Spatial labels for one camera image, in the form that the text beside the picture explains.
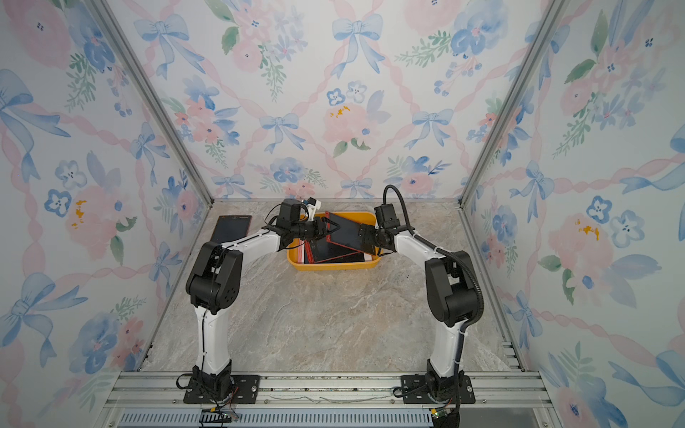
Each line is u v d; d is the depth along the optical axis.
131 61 0.77
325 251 1.13
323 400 0.73
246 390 0.74
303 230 0.85
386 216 0.78
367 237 0.90
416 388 0.71
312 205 0.91
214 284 0.56
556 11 0.68
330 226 0.92
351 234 1.11
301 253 1.01
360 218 1.08
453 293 0.51
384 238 0.73
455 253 0.54
